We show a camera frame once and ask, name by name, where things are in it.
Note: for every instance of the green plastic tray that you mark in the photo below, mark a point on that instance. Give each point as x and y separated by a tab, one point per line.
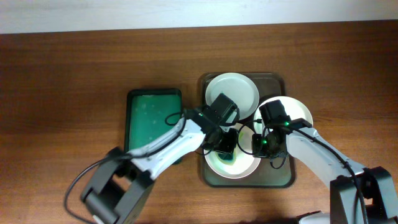
150	113

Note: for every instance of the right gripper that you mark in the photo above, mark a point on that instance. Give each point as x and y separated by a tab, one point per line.
258	151

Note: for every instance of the green yellow sponge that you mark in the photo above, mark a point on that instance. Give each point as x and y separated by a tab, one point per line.
226	157

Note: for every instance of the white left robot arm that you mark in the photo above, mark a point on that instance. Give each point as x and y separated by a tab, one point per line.
122	182

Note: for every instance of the white plate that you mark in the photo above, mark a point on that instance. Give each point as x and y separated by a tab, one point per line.
295	109
244	164

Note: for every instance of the grey plate with stain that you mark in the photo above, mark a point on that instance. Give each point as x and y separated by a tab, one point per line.
237	87

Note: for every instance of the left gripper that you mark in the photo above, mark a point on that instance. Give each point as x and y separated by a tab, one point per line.
229	149

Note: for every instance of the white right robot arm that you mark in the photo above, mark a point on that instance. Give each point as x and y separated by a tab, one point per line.
357	194

